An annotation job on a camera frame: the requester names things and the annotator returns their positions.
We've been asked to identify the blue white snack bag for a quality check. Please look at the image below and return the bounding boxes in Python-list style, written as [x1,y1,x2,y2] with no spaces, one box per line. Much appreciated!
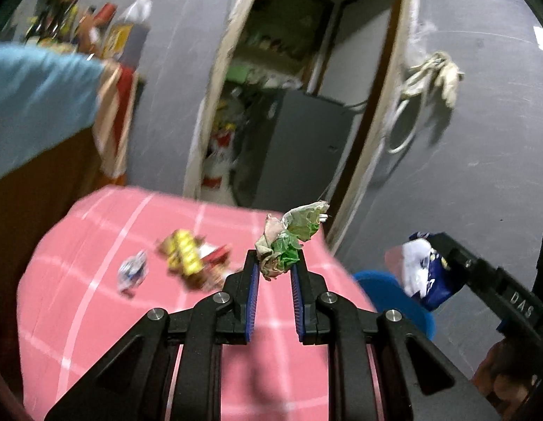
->
[385,232,463,312]

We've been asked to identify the small white wrapper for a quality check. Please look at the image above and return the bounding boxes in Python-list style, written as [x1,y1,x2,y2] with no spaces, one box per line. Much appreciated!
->
[116,251,148,293]

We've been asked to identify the yellow seasoning wrapper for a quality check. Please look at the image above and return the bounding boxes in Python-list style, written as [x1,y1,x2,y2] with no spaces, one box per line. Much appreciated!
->
[157,229,236,291]

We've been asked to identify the green wrapper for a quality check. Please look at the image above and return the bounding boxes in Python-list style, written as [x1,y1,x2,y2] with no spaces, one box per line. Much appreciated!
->
[255,201,329,280]

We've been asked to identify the person's right hand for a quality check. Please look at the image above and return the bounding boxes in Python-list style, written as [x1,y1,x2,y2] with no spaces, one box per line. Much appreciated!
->
[471,338,543,420]

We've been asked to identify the blue plastic bucket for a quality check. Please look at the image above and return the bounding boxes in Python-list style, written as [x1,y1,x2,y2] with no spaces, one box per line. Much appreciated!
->
[353,271,436,339]

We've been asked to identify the pink checked tablecloth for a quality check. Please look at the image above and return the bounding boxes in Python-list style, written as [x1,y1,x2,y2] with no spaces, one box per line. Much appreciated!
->
[16,184,387,421]

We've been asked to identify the white rubber gloves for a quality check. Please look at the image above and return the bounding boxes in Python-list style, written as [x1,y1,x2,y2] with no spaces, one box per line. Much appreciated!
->
[400,51,464,109]

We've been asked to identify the grey washing machine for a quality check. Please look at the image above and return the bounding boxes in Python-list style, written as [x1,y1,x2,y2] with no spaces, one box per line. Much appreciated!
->
[231,89,355,212]

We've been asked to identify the red beige striped cloth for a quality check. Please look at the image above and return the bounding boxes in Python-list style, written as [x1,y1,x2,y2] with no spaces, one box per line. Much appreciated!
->
[93,60,138,185]

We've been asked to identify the light blue towel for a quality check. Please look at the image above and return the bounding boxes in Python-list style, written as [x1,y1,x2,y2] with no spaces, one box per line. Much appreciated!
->
[0,43,104,179]

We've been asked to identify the large oil jug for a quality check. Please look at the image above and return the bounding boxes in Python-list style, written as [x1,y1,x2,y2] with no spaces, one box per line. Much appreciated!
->
[102,0,152,71]

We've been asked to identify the red cup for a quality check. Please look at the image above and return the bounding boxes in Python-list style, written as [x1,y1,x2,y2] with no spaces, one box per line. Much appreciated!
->
[94,3,117,27]

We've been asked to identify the white hose loop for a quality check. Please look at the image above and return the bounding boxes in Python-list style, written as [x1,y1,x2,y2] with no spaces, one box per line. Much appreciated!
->
[384,69,430,155]

